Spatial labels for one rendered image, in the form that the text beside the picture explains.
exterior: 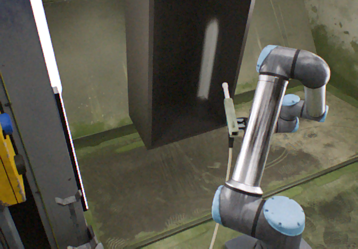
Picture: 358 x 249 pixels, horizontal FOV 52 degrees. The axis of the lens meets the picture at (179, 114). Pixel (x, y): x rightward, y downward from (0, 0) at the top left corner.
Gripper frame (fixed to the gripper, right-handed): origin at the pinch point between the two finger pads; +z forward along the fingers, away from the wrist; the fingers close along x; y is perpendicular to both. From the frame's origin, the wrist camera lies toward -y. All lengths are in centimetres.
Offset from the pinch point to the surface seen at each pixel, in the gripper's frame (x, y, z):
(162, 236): -19, 73, 41
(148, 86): 11.7, -18.4, 43.6
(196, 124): 42, 34, 16
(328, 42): 174, 43, -123
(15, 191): -99, -62, 66
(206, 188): 21, 76, 10
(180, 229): -14, 74, 29
